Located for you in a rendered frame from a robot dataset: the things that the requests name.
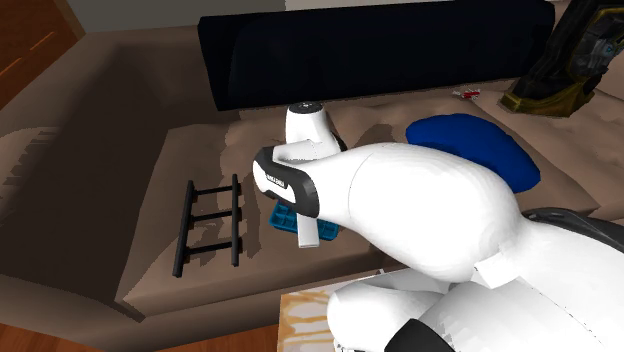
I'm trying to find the blue ice cube tray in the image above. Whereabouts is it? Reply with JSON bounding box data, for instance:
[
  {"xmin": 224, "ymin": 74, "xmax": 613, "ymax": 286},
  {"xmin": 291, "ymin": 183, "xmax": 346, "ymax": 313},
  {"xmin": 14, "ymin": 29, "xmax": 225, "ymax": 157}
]
[{"xmin": 267, "ymin": 199, "xmax": 342, "ymax": 244}]

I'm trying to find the black ladder-shaped rack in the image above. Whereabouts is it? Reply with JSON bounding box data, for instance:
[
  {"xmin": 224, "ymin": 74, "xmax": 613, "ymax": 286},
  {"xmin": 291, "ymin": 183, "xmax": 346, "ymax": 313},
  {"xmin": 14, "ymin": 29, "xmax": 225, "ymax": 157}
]
[{"xmin": 172, "ymin": 173, "xmax": 242, "ymax": 280}]

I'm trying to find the dark navy back cushion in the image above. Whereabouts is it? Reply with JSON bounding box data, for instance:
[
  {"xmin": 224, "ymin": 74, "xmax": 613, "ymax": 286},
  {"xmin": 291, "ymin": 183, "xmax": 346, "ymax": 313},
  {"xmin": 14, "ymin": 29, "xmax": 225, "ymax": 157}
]
[{"xmin": 197, "ymin": 0, "xmax": 557, "ymax": 113}]

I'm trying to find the beige patterned robot stand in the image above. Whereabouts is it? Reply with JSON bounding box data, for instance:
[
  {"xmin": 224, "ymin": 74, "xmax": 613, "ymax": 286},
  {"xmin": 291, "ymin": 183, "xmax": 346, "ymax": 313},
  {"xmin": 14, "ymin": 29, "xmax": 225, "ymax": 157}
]
[{"xmin": 277, "ymin": 287, "xmax": 343, "ymax": 352}]

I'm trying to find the blue round cushion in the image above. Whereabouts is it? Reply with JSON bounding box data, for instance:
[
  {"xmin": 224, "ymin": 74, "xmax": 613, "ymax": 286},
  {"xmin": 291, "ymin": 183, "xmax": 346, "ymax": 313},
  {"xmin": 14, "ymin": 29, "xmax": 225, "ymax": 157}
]
[{"xmin": 405, "ymin": 112, "xmax": 542, "ymax": 195}]

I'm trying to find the brown sofa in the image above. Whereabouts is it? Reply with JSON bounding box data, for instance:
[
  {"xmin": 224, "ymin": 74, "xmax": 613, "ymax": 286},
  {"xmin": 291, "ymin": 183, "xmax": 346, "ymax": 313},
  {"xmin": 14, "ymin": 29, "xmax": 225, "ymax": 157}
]
[{"xmin": 0, "ymin": 0, "xmax": 624, "ymax": 352}]

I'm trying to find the dark and gold figure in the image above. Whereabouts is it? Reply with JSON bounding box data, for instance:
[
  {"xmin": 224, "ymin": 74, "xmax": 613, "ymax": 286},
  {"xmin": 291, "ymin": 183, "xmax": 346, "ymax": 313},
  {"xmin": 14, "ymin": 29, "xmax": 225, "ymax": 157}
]
[{"xmin": 498, "ymin": 0, "xmax": 624, "ymax": 119}]

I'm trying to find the brown wooden door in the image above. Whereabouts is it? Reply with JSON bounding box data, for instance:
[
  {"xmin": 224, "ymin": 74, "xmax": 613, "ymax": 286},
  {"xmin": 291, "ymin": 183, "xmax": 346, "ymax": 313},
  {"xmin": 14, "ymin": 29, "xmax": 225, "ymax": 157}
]
[{"xmin": 0, "ymin": 0, "xmax": 87, "ymax": 111}]

